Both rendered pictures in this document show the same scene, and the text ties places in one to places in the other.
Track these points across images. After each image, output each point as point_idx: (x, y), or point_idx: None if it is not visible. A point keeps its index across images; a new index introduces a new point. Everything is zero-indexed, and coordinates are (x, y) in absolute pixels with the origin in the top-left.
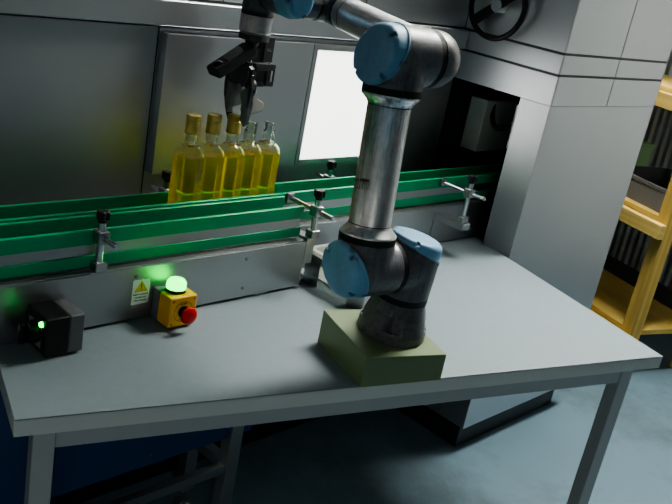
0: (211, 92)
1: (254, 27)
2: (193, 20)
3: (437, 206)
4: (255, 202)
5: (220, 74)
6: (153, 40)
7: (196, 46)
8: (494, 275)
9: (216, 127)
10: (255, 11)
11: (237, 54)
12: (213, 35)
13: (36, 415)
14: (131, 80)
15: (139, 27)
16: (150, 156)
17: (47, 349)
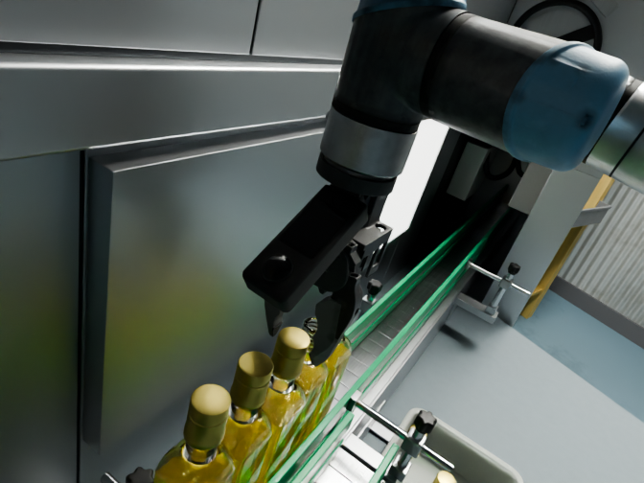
0: (221, 259)
1: (379, 161)
2: (185, 117)
3: (458, 289)
4: (318, 462)
5: (289, 306)
6: (67, 187)
7: (193, 181)
8: (529, 376)
9: (261, 395)
10: (391, 117)
11: (329, 235)
12: (227, 140)
13: None
14: (9, 308)
15: (8, 162)
16: (92, 423)
17: None
